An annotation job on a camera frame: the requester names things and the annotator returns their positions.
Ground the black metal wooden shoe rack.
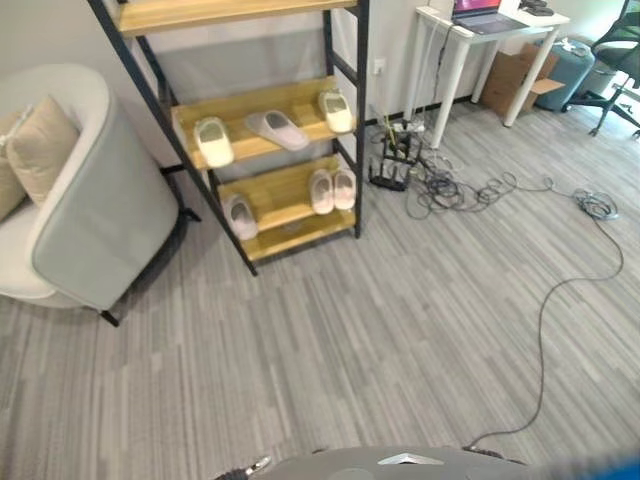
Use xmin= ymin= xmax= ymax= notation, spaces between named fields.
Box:
xmin=87 ymin=0 xmax=371 ymax=277

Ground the grey laptop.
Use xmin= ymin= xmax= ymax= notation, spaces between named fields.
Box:
xmin=451 ymin=0 xmax=531 ymax=36

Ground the black wifi router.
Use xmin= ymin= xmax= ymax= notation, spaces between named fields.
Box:
xmin=368 ymin=156 xmax=418 ymax=190

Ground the white desk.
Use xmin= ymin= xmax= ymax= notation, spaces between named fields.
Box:
xmin=402 ymin=5 xmax=571 ymax=149

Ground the tangled black cable bundle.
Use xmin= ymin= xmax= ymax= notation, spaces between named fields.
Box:
xmin=403 ymin=139 xmax=554 ymax=220

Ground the grey slipper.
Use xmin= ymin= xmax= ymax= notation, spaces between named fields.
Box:
xmin=243 ymin=110 xmax=311 ymax=152

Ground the grey white armchair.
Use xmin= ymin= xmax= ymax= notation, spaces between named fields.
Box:
xmin=0 ymin=63 xmax=181 ymax=328

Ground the black green office chair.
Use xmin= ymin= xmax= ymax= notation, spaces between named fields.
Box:
xmin=560 ymin=0 xmax=640 ymax=138

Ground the light pink fluffy slipper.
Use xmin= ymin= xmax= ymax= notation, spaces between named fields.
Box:
xmin=332 ymin=168 xmax=358 ymax=211
xmin=308 ymin=168 xmax=335 ymax=216
xmin=222 ymin=193 xmax=260 ymax=241

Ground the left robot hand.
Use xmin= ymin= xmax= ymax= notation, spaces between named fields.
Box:
xmin=217 ymin=453 xmax=274 ymax=480

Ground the cream yellow slipper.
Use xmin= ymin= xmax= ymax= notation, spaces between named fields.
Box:
xmin=318 ymin=88 xmax=354 ymax=134
xmin=193 ymin=116 xmax=236 ymax=169

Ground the long grey floor cable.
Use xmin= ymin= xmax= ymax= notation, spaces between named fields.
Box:
xmin=462 ymin=175 xmax=626 ymax=453

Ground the beige cushion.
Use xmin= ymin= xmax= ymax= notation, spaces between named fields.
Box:
xmin=5 ymin=95 xmax=81 ymax=209
xmin=0 ymin=105 xmax=32 ymax=223

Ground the cardboard box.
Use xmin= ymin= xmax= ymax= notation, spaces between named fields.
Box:
xmin=481 ymin=42 xmax=567 ymax=119

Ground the blue round pouf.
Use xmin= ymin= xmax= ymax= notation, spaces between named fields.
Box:
xmin=534 ymin=38 xmax=596 ymax=113

